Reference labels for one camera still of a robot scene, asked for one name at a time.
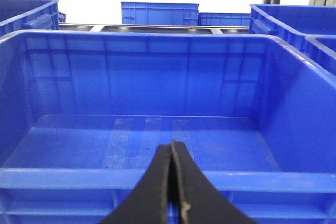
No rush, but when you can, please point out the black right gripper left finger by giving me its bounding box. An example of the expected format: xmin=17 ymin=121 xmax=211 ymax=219
xmin=100 ymin=145 xmax=172 ymax=223

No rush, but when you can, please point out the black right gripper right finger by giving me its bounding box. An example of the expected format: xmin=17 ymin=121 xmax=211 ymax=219
xmin=170 ymin=141 xmax=255 ymax=223

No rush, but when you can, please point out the blue right plastic bin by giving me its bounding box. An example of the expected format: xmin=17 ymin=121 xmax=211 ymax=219
xmin=1 ymin=30 xmax=335 ymax=223

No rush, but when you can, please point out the blue distant low crate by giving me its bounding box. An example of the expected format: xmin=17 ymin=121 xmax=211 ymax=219
xmin=198 ymin=13 xmax=251 ymax=26

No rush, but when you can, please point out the blue far right bin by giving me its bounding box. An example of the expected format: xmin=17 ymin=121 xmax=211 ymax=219
xmin=305 ymin=35 xmax=336 ymax=76

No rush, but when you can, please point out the blue right rear bin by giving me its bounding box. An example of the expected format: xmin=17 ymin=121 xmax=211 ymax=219
xmin=249 ymin=4 xmax=335 ymax=51

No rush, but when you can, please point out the blue far-left rear bin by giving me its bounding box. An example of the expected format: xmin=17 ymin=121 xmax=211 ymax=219
xmin=1 ymin=0 xmax=59 ymax=36

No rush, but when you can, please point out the steel rear shelf rail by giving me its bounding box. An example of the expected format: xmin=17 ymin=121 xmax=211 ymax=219
xmin=59 ymin=23 xmax=249 ymax=34

